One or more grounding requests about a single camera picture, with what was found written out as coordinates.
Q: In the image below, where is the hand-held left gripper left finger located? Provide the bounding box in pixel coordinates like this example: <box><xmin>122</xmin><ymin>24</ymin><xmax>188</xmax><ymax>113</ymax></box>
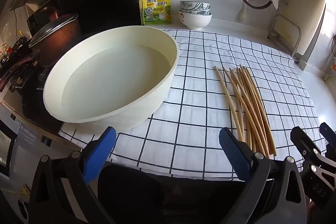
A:
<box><xmin>28</xmin><ymin>126</ymin><xmax>117</xmax><ymax>224</ymax></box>

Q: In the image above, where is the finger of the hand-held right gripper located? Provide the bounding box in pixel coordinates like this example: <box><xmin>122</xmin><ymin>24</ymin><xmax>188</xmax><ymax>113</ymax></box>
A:
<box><xmin>290</xmin><ymin>126</ymin><xmax>325</xmax><ymax>178</ymax></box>
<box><xmin>319</xmin><ymin>122</ymin><xmax>336</xmax><ymax>159</ymax></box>

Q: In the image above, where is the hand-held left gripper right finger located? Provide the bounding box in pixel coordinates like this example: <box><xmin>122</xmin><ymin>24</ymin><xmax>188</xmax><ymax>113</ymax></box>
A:
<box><xmin>219</xmin><ymin>127</ymin><xmax>307</xmax><ymax>224</ymax></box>

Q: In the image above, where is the bundle of wooden chopsticks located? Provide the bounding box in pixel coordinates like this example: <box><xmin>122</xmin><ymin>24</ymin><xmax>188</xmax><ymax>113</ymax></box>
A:
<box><xmin>214</xmin><ymin>64</ymin><xmax>277</xmax><ymax>157</ymax></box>

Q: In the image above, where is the cream round basin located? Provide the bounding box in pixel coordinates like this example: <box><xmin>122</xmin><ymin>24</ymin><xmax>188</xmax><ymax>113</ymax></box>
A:
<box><xmin>43</xmin><ymin>25</ymin><xmax>180</xmax><ymax>131</ymax></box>

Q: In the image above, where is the white black checked cloth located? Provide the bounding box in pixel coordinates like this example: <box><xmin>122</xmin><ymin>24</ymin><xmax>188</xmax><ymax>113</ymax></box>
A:
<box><xmin>58</xmin><ymin>28</ymin><xmax>327</xmax><ymax>182</ymax></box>

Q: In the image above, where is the grey cabinet front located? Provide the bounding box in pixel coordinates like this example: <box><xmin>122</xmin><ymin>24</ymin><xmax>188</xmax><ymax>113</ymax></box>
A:
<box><xmin>0</xmin><ymin>103</ymin><xmax>63</xmax><ymax>214</ymax></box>

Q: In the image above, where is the brown cooking pot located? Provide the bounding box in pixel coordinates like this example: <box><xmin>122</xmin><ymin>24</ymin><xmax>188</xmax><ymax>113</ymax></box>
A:
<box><xmin>29</xmin><ymin>17</ymin><xmax>81</xmax><ymax>67</ymax></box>

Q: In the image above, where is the white cutting board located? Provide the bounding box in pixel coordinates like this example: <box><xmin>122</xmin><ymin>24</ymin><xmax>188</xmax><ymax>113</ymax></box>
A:
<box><xmin>297</xmin><ymin>0</ymin><xmax>328</xmax><ymax>56</ymax></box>

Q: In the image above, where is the metal rack stand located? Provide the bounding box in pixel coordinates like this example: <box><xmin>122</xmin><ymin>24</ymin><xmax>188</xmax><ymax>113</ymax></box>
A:
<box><xmin>267</xmin><ymin>14</ymin><xmax>302</xmax><ymax>64</ymax></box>

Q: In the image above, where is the window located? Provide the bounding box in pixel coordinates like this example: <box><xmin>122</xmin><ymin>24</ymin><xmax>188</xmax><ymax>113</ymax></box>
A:
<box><xmin>325</xmin><ymin>0</ymin><xmax>336</xmax><ymax>37</ymax></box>

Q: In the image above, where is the glass pot lid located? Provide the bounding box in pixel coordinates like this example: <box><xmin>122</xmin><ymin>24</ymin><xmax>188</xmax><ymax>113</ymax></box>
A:
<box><xmin>28</xmin><ymin>13</ymin><xmax>79</xmax><ymax>48</ymax></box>

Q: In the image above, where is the white ceramic bowl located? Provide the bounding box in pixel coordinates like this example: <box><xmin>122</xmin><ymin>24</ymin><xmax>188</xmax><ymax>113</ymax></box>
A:
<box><xmin>178</xmin><ymin>9</ymin><xmax>213</xmax><ymax>31</ymax></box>

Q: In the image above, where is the row of condiment bottles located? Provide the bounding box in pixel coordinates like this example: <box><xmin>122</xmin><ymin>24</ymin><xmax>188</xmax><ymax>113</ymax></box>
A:
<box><xmin>0</xmin><ymin>30</ymin><xmax>29</xmax><ymax>64</ymax></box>

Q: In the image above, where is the blue patterned bowl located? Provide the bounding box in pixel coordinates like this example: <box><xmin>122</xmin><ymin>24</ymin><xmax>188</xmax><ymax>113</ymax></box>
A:
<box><xmin>181</xmin><ymin>7</ymin><xmax>212</xmax><ymax>16</ymax></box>
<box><xmin>180</xmin><ymin>0</ymin><xmax>211</xmax><ymax>11</ymax></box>

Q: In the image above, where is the yellow seasoning pouch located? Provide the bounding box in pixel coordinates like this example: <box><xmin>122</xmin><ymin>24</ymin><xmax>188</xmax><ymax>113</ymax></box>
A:
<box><xmin>140</xmin><ymin>0</ymin><xmax>172</xmax><ymax>26</ymax></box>

